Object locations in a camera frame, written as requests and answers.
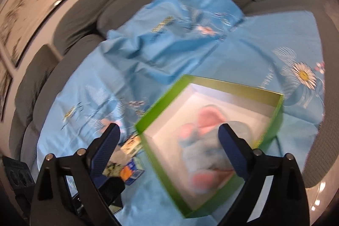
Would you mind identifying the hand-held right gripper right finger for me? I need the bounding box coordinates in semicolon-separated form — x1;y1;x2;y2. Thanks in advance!
217;123;310;226

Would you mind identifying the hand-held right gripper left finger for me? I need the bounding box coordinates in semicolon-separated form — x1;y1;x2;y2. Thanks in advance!
29;123;125;226

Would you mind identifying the blue and pink plush toy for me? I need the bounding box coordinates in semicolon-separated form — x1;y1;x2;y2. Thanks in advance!
177;105;255;189

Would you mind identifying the green cardboard box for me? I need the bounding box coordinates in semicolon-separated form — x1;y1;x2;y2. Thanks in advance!
135;74;284;218

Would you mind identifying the small yellow packet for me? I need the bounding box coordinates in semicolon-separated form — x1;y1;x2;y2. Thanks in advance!
120;136;142;156

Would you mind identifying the blue and orange packet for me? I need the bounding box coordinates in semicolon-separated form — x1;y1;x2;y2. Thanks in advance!
119;160;145;185

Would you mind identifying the light blue floral bed sheet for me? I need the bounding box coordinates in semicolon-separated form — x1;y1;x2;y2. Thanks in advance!
36;0;326;226

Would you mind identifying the grey sofa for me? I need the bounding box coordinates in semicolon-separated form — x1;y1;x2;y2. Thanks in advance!
8;0;339;189

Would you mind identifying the large framed wall picture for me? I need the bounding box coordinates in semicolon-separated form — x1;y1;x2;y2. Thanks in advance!
0;0;95;68

